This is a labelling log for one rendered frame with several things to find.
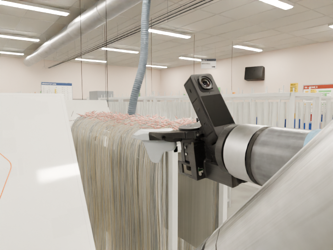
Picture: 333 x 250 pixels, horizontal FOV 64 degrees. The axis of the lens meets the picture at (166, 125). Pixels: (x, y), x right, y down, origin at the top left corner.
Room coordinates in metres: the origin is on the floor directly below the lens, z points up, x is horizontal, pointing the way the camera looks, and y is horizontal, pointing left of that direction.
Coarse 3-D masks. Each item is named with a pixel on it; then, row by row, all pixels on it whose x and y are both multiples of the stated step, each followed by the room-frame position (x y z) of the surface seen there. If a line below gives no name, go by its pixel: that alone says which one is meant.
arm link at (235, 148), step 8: (240, 128) 0.34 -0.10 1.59; (248, 128) 0.33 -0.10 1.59; (256, 128) 0.33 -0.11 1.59; (232, 136) 0.34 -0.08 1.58; (240, 136) 0.33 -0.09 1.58; (248, 136) 0.32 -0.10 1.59; (224, 144) 0.35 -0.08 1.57; (232, 144) 0.33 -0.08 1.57; (240, 144) 0.32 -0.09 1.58; (248, 144) 0.37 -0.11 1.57; (224, 152) 0.34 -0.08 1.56; (232, 152) 0.33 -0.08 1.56; (240, 152) 0.32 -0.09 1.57; (224, 160) 0.34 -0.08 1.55; (232, 160) 0.33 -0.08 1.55; (240, 160) 0.32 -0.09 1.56; (232, 168) 0.33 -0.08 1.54; (240, 168) 0.32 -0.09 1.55; (240, 176) 0.33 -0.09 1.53; (248, 176) 0.32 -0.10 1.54; (256, 184) 0.32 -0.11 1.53
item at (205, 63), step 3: (201, 60) 8.27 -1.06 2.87; (204, 60) 8.27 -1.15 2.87; (207, 60) 8.27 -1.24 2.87; (210, 60) 8.26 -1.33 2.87; (213, 60) 8.26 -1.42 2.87; (201, 63) 8.27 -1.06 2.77; (204, 63) 8.27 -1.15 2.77; (207, 63) 8.27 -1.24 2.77; (210, 63) 8.26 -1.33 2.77; (213, 63) 8.26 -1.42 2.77; (201, 66) 8.27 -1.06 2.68; (204, 66) 8.27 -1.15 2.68; (207, 66) 8.27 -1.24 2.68; (210, 66) 8.26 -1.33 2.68; (213, 66) 8.26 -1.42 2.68
